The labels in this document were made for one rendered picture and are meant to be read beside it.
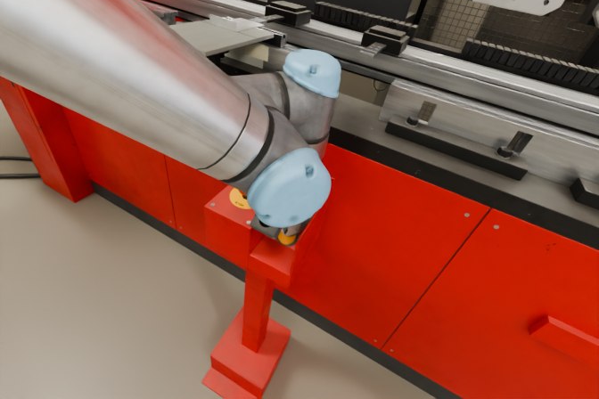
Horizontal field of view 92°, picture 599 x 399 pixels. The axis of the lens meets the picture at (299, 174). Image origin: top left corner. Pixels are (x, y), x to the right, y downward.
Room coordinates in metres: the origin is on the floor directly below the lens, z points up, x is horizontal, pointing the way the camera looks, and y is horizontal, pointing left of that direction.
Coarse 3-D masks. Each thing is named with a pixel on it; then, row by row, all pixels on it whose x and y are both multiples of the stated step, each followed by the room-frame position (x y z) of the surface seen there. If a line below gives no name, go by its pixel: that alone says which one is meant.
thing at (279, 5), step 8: (272, 8) 1.07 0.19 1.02; (280, 8) 1.07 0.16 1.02; (288, 8) 1.06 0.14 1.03; (296, 8) 1.05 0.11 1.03; (304, 8) 1.10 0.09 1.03; (272, 16) 1.02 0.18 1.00; (280, 16) 1.04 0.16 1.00; (288, 16) 1.04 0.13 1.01; (296, 16) 1.03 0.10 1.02; (304, 16) 1.08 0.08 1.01; (288, 24) 1.04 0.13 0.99; (296, 24) 1.04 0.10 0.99
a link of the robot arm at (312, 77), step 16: (288, 64) 0.36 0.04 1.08; (304, 64) 0.36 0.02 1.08; (320, 64) 0.36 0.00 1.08; (336, 64) 0.38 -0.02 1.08; (288, 80) 0.35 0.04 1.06; (304, 80) 0.35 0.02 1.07; (320, 80) 0.35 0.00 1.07; (336, 80) 0.37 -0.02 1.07; (304, 96) 0.35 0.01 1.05; (320, 96) 0.35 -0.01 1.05; (336, 96) 0.37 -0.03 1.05; (304, 112) 0.34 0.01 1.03; (320, 112) 0.36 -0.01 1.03; (304, 128) 0.35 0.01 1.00; (320, 128) 0.36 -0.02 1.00
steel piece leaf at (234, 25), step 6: (210, 18) 0.81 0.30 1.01; (216, 18) 0.80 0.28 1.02; (222, 18) 0.79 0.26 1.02; (216, 24) 0.80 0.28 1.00; (222, 24) 0.79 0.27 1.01; (228, 24) 0.79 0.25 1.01; (234, 24) 0.78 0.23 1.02; (240, 24) 0.85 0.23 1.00; (246, 24) 0.86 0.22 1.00; (234, 30) 0.78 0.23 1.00; (240, 30) 0.79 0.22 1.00
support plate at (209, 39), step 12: (180, 24) 0.75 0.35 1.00; (192, 24) 0.77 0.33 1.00; (204, 24) 0.79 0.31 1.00; (192, 36) 0.67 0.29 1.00; (204, 36) 0.69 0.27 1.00; (216, 36) 0.71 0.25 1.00; (228, 36) 0.73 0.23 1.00; (240, 36) 0.75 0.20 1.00; (252, 36) 0.77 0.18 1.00; (264, 36) 0.79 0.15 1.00; (204, 48) 0.60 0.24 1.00; (216, 48) 0.62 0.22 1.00; (228, 48) 0.65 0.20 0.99
